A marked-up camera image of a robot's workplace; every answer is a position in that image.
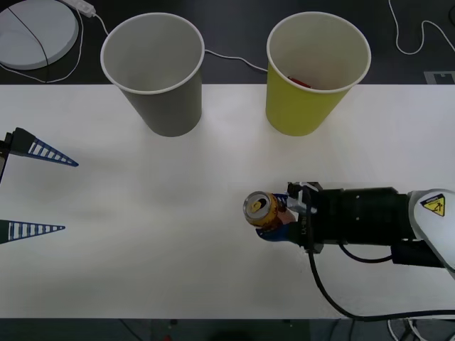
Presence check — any yellow-green plastic bin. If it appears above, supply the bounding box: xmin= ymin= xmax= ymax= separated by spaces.
xmin=266 ymin=11 xmax=373 ymax=137

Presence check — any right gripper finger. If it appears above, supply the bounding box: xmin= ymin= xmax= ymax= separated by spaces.
xmin=272 ymin=191 xmax=291 ymax=208
xmin=255 ymin=222 xmax=298 ymax=245

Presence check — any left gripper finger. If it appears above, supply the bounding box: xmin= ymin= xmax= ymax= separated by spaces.
xmin=11 ymin=127 xmax=80 ymax=168
xmin=0 ymin=220 xmax=67 ymax=246

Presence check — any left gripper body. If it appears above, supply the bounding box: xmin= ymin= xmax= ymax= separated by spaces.
xmin=0 ymin=131 xmax=16 ymax=186

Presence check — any grey plastic bin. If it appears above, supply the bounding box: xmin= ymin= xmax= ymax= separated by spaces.
xmin=100 ymin=12 xmax=206 ymax=138

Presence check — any white round disc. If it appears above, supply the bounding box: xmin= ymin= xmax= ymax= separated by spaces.
xmin=0 ymin=0 xmax=80 ymax=70

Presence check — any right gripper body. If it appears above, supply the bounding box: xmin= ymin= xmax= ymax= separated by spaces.
xmin=288 ymin=188 xmax=343 ymax=254

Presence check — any red can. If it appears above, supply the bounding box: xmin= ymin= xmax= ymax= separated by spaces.
xmin=287 ymin=75 xmax=314 ymax=89

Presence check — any white power strip cable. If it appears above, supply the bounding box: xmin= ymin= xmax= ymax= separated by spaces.
xmin=92 ymin=13 xmax=269 ymax=73

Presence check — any gold drink can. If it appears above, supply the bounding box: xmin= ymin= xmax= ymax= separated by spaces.
xmin=242 ymin=190 xmax=298 ymax=229

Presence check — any thin white looped cable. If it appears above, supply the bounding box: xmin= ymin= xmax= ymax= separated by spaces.
xmin=0 ymin=6 xmax=85 ymax=84

